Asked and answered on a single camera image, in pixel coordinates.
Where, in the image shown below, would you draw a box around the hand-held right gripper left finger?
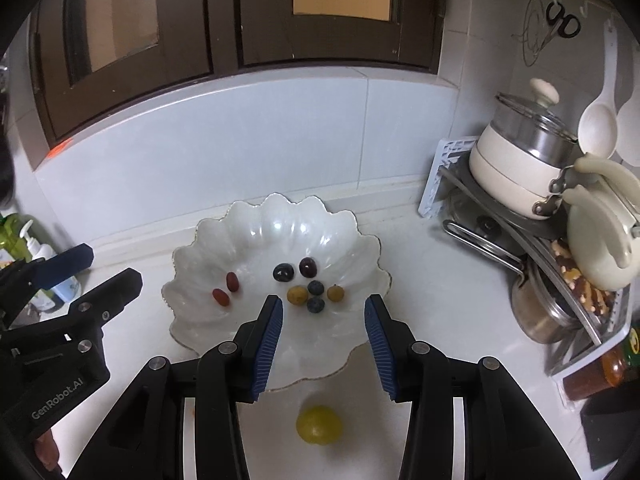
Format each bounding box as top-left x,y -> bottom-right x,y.
82,294 -> 284,480

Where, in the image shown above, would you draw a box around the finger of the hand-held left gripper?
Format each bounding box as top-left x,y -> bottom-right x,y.
0,268 -> 143,347
0,243 -> 95,321

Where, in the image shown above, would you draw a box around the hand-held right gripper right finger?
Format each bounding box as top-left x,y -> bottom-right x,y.
364,294 -> 568,480

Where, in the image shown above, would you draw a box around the white scalloped bowl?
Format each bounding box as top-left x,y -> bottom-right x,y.
161,192 -> 392,394

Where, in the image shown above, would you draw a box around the person's left hand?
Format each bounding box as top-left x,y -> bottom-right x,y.
34,430 -> 62,472

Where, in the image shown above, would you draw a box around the white pump bottle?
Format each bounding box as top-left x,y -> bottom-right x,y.
20,220 -> 82,312

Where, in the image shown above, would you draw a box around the green dish soap bottle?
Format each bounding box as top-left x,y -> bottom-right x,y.
0,212 -> 34,267

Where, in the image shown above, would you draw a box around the yellow-green round fruit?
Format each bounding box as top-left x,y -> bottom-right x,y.
295,406 -> 344,447

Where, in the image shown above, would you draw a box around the glass pan lid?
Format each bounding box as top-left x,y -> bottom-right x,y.
444,194 -> 507,247

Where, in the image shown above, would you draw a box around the steel saucepan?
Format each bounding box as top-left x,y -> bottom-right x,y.
442,220 -> 587,345

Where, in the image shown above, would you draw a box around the white shelf rack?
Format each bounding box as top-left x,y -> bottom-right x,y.
418,136 -> 640,379

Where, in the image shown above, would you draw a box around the pile of mixed nuts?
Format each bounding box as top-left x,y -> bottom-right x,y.
550,237 -> 617,317

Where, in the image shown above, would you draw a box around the brown sauce jar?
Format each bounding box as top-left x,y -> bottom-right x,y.
562,327 -> 640,402

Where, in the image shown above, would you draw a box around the white pot with glass lid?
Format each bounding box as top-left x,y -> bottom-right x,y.
468,78 -> 582,221

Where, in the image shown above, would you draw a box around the cream kettle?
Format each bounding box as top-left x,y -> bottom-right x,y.
564,155 -> 640,292

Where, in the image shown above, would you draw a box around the dark wooden window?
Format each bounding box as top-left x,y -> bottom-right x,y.
29,0 -> 449,171

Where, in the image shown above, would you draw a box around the white rice spoon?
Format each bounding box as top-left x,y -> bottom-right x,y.
615,50 -> 640,169
577,24 -> 622,159

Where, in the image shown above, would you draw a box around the black scissors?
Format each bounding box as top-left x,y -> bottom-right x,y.
544,2 -> 582,41

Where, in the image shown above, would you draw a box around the hanging wire trivet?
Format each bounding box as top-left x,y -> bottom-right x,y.
514,0 -> 557,69

